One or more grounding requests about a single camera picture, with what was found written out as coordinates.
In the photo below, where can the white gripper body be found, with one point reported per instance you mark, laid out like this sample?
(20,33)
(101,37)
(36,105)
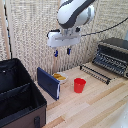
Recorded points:
(63,38)

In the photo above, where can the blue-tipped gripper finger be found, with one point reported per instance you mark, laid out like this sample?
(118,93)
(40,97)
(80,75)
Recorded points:
(56,52)
(68,51)

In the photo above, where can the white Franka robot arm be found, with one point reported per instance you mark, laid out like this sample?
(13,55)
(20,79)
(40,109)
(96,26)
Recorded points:
(75,12)

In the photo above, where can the yellow food pieces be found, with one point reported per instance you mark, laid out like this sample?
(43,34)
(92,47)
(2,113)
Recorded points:
(60,76)

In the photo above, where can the white bowl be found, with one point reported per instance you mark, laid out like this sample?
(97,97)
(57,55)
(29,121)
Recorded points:
(64,80)

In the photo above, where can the beige woven screen panel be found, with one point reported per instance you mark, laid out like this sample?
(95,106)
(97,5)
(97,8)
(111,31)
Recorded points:
(30,33)

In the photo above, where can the black keyboard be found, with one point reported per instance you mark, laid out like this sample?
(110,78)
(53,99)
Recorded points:
(95,74)

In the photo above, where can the red plastic cup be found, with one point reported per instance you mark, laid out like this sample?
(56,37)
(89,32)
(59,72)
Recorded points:
(79,85)

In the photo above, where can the black toaster oven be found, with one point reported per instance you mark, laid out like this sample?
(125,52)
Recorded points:
(113,55)

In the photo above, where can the black open fabric case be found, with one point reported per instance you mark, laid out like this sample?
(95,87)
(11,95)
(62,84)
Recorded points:
(18,96)

